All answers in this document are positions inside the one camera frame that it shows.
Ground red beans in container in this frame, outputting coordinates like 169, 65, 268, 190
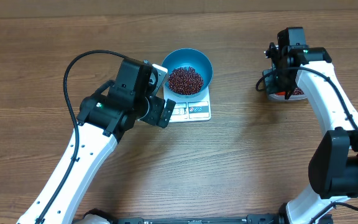
293, 88, 304, 95

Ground teal blue bowl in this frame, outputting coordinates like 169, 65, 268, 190
162, 48, 214, 98

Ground clear plastic bean container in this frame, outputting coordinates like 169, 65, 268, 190
263, 75, 307, 101

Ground red beans in bowl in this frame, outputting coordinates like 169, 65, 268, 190
168, 67, 204, 95

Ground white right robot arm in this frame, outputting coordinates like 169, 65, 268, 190
262, 27, 358, 223

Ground white digital kitchen scale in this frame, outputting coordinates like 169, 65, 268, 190
163, 86, 211, 123

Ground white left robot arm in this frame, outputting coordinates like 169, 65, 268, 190
18, 58, 175, 224

